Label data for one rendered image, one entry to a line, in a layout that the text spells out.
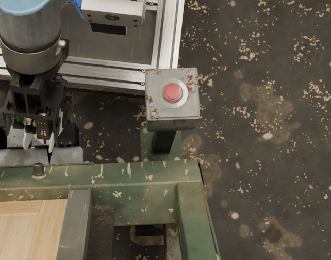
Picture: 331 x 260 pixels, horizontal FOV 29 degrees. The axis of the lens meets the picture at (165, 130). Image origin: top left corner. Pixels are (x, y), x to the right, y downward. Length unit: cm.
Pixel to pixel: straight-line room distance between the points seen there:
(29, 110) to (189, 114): 65
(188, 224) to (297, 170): 119
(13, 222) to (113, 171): 27
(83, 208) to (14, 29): 68
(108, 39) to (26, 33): 148
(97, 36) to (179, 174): 88
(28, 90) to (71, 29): 144
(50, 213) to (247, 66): 125
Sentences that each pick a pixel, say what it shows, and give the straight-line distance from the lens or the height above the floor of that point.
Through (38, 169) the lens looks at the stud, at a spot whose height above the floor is 87.
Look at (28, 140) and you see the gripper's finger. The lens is 97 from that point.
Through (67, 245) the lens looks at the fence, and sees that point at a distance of 126.
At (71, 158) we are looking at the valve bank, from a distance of 163.
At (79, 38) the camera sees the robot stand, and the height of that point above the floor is 21.
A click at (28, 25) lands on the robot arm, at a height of 164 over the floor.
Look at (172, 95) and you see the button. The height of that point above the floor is 94.
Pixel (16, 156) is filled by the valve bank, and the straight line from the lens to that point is 165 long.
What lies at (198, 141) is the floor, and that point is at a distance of 238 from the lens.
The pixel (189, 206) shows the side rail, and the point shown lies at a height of 101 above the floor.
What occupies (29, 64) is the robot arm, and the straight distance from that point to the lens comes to 81.
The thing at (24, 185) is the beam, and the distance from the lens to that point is 148.
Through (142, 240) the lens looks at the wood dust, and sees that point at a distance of 235.
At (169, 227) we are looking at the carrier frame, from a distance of 156.
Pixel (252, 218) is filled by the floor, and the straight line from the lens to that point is 239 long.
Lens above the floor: 235
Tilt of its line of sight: 81 degrees down
